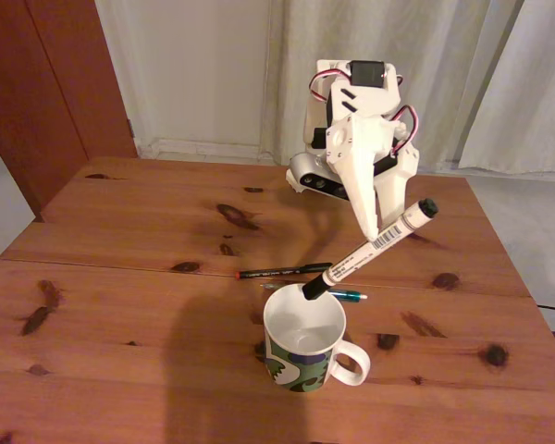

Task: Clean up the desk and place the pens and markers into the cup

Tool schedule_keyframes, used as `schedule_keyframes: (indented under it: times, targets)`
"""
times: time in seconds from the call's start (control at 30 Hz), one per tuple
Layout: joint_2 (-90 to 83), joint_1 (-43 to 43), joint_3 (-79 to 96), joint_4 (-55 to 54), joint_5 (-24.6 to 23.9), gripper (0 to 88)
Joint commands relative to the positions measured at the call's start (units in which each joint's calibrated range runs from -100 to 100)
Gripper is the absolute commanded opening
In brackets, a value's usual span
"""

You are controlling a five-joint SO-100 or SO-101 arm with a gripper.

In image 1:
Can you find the black fineliner pen red end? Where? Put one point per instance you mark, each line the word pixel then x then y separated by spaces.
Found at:
pixel 282 272

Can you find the brown wooden door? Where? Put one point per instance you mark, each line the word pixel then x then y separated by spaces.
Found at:
pixel 51 92

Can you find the white mug green pattern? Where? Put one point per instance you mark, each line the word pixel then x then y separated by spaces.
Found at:
pixel 296 370

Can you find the white Pentel whiteboard marker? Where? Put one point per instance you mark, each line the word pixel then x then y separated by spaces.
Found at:
pixel 374 245

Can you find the white fabric curtain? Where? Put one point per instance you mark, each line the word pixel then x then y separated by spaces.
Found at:
pixel 421 46
pixel 546 92

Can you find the silver oval webcam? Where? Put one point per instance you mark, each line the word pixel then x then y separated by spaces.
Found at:
pixel 305 173

